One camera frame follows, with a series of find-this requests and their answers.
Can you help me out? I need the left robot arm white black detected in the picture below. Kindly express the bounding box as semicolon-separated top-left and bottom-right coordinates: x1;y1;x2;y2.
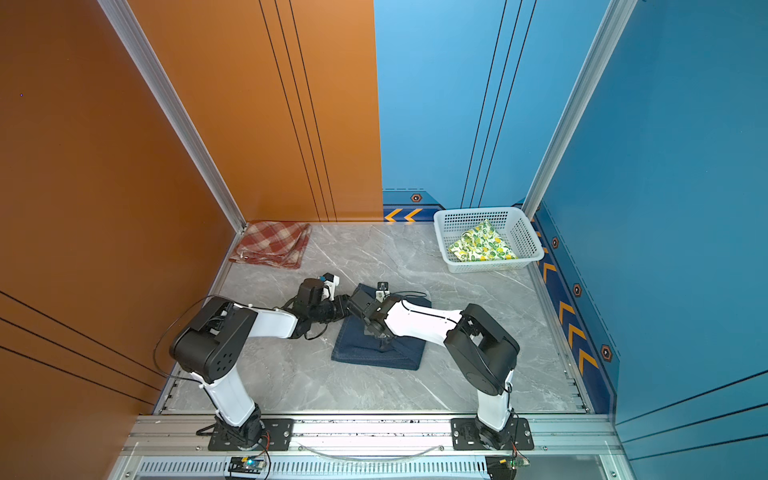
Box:
169;273;348;451

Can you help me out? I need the right aluminium corner post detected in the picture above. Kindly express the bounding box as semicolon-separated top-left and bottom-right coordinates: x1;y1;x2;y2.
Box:
523;0;638;220

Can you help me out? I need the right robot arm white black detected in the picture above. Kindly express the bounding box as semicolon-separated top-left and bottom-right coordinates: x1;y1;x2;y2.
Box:
345;287;521;450

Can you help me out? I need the left green circuit board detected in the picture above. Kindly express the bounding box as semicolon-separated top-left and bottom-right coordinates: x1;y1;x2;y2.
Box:
227;456;268;479

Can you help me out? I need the dark blue denim skirt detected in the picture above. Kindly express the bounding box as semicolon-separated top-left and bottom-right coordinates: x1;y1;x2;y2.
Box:
331;315;426;371

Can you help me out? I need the aluminium front rail frame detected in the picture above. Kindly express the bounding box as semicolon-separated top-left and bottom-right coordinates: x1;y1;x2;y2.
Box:
109;413;634;479

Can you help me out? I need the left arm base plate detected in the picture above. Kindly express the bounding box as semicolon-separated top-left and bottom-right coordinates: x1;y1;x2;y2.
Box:
199;418;294;452

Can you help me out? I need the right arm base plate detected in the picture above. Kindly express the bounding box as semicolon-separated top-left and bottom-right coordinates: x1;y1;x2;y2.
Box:
450;415;535;451

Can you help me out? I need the right green circuit board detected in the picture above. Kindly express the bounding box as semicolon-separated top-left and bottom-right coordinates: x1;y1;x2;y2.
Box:
485;456;530;480

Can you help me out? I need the white plastic laundry basket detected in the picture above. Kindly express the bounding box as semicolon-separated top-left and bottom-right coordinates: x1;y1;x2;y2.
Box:
433;207;544;273

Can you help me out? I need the grey cable on rail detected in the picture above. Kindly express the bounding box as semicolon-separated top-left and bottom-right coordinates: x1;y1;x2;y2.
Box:
298;444;445;463

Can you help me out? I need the left aluminium corner post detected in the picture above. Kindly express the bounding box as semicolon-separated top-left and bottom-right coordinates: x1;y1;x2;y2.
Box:
98;0;247;232

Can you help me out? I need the aluminium corner post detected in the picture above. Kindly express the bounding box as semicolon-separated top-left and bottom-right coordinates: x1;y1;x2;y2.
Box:
523;0;638;220
98;0;247;232

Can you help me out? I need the lemon print skirt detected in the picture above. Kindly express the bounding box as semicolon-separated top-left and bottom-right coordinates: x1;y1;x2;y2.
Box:
448;220;517;262

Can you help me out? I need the green circuit board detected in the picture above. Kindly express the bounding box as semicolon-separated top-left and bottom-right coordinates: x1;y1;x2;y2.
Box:
227;456;268;479
485;456;530;480

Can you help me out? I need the red plaid skirt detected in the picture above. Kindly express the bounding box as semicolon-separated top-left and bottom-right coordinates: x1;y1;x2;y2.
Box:
229;221;312;270

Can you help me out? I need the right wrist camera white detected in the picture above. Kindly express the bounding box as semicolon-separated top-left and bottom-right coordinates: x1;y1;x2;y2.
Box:
375;281;390;303

